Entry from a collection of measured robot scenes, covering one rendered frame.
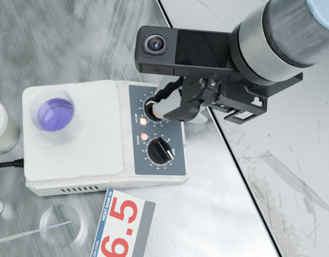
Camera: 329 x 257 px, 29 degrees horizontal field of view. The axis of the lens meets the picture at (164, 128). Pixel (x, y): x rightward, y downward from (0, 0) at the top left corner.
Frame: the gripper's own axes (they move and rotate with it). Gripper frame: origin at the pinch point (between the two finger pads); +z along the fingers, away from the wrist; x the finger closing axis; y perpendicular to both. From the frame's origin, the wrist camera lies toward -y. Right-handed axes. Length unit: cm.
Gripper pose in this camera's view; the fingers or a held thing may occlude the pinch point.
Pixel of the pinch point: (155, 102)
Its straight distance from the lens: 80.1
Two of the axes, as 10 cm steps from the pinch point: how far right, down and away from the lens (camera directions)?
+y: 8.7, 2.7, 4.1
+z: -4.7, 2.7, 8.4
